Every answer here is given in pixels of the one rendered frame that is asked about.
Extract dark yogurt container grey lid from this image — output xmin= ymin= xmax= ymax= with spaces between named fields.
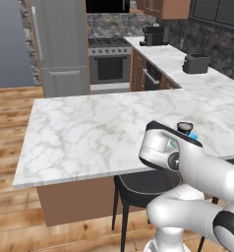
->
xmin=176 ymin=121 xmax=195 ymax=136

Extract brown base cupboards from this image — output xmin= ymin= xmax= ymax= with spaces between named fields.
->
xmin=129 ymin=47 xmax=183 ymax=93

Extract black dishwasher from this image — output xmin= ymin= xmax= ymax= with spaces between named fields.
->
xmin=143 ymin=61 xmax=163 ymax=92

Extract steel oven with hob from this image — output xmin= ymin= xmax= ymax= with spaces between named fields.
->
xmin=88 ymin=36 xmax=133 ymax=95

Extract brown kitchen island base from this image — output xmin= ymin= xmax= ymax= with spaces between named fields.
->
xmin=35 ymin=175 xmax=150 ymax=228

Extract grey fridge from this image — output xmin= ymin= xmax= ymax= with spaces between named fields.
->
xmin=26 ymin=0 xmax=91 ymax=98

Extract black coffee machine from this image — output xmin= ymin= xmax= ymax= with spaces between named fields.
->
xmin=139 ymin=25 xmax=171 ymax=47

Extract dark grey toaster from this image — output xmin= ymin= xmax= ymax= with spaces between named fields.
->
xmin=182 ymin=53 xmax=211 ymax=75

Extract black microwave oven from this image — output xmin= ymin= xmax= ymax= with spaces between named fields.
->
xmin=85 ymin=0 xmax=131 ymax=15

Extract dark framed window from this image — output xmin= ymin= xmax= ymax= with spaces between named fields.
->
xmin=189 ymin=0 xmax=234 ymax=33

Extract brown wall cupboards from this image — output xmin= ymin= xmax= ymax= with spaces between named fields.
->
xmin=136 ymin=0 xmax=192 ymax=21

